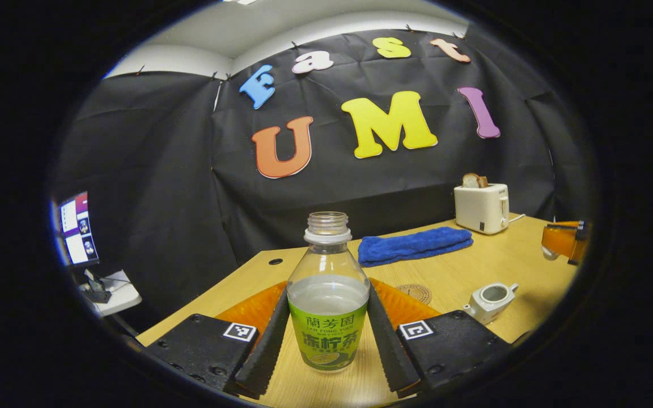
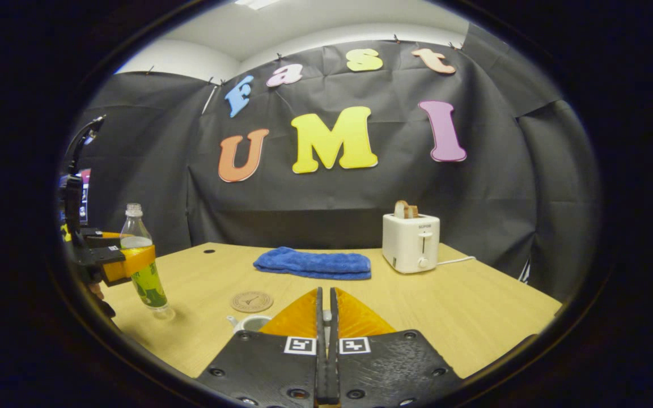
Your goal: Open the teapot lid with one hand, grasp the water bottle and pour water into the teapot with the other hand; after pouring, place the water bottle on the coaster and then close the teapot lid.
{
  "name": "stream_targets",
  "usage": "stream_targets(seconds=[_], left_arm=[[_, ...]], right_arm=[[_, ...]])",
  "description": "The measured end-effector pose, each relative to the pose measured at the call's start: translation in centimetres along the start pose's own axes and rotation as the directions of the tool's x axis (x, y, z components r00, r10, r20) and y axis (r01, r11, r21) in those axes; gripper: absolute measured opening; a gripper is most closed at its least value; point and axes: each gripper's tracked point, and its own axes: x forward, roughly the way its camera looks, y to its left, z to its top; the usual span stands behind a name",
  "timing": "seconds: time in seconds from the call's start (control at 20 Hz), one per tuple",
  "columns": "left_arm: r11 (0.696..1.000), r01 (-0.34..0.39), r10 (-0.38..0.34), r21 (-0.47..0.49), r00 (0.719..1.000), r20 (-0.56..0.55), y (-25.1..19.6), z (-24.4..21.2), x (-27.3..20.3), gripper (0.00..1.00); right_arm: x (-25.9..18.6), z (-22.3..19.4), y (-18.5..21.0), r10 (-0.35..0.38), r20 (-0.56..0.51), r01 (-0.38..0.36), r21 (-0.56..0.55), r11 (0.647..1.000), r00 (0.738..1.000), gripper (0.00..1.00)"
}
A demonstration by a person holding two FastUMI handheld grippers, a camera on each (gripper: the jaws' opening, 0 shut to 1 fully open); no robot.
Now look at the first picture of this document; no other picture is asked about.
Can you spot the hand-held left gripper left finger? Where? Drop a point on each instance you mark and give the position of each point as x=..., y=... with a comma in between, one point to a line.
x=270, y=345

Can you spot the white ceramic teacup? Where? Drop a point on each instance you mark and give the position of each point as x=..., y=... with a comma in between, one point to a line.
x=488, y=303

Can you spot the round wooden coaster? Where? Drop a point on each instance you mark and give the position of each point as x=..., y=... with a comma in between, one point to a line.
x=414, y=293

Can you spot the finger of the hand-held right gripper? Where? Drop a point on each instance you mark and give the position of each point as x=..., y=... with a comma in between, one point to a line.
x=562, y=241

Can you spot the small black device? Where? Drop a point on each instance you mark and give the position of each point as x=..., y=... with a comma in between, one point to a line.
x=97, y=294

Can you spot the blue folded towel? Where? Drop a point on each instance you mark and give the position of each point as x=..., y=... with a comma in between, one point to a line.
x=411, y=245

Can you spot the white toaster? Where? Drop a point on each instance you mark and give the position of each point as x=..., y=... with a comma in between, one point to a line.
x=479, y=208

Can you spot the black backdrop cloth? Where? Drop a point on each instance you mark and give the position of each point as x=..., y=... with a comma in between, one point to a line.
x=190, y=198

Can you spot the computer monitor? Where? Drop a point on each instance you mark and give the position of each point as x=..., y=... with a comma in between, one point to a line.
x=77, y=229

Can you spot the green label water bottle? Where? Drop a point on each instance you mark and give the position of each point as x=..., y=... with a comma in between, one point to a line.
x=327, y=317

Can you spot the bread slice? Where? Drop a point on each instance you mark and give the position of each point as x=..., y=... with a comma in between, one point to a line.
x=473, y=181

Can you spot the white side table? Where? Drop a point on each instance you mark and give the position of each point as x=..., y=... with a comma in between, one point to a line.
x=122, y=294

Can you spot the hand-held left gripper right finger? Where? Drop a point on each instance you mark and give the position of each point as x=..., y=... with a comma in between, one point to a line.
x=386, y=345

